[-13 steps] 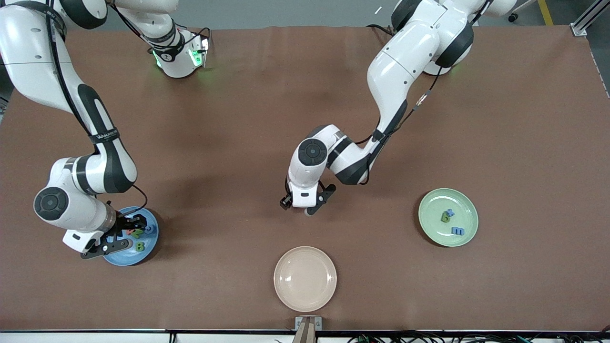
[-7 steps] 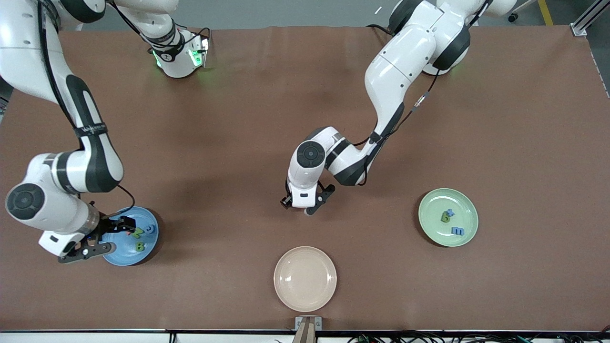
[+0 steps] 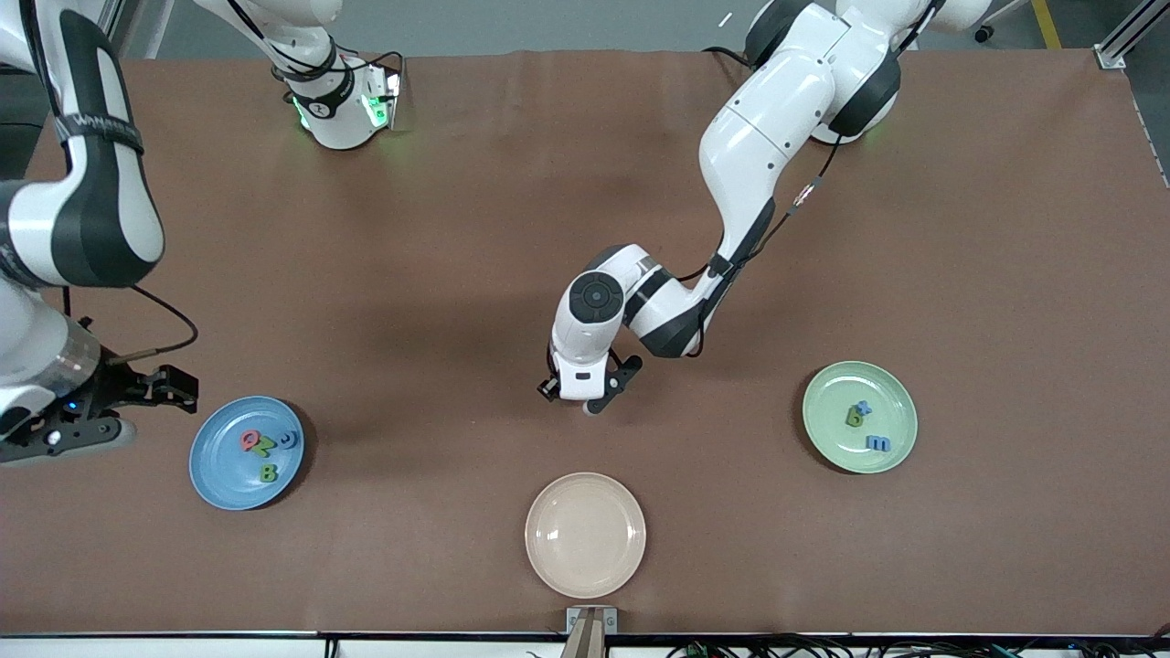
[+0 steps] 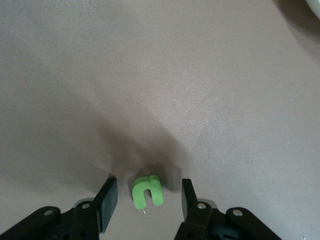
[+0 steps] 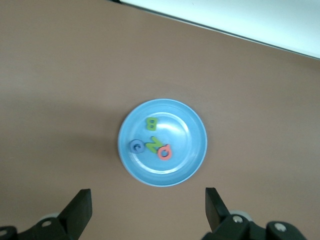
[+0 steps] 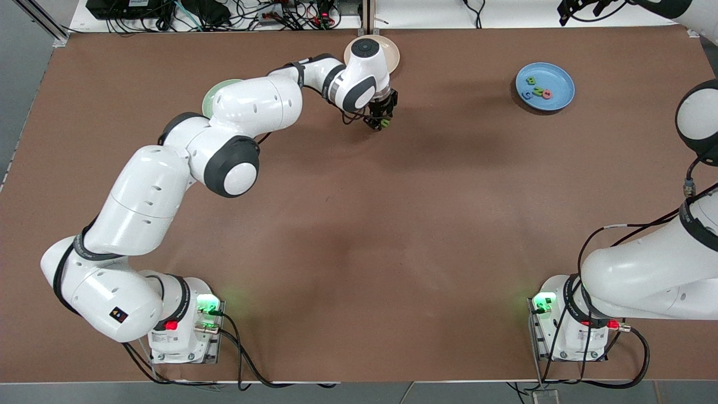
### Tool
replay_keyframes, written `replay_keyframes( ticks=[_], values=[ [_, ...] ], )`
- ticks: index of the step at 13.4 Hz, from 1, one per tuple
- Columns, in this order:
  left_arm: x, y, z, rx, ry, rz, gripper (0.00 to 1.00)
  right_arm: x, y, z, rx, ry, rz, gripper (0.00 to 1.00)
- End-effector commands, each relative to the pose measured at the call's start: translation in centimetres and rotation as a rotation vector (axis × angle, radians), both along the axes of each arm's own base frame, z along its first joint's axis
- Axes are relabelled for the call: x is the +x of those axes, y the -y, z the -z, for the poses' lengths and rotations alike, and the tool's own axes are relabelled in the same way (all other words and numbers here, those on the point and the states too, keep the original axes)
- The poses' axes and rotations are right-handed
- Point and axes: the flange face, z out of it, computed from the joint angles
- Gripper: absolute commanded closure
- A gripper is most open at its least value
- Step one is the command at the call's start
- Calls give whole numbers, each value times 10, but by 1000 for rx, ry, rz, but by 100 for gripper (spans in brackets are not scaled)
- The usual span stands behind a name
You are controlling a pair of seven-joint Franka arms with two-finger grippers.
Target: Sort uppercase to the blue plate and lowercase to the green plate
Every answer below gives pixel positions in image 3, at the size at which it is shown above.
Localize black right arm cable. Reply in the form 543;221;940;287
18;0;200;366

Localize right arm base connector plate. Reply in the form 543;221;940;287
361;69;403;131

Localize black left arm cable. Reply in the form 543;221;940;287
676;0;942;357

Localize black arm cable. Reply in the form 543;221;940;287
18;0;200;366
676;0;942;357

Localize white table edge strip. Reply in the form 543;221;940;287
0;631;1170;658

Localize beige plate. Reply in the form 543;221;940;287
525;472;647;600

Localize green plate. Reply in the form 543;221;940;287
803;361;919;475

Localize tangled black cables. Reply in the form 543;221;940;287
667;635;1170;658

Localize small metal bracket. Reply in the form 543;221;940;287
566;606;619;636

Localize blue plate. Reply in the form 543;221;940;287
189;396;305;511

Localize brown table mat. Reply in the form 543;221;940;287
0;48;1170;636

